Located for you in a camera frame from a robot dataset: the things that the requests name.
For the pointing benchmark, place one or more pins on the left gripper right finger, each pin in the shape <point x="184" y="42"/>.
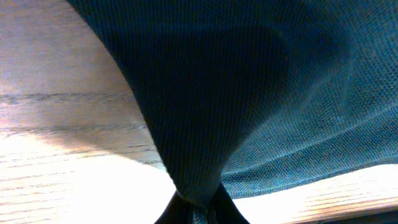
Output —
<point x="223" y="209"/>

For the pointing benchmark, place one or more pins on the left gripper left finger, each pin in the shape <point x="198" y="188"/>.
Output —
<point x="178" y="211"/>

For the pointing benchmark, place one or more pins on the black polo shirt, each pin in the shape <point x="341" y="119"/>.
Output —
<point x="257" y="95"/>

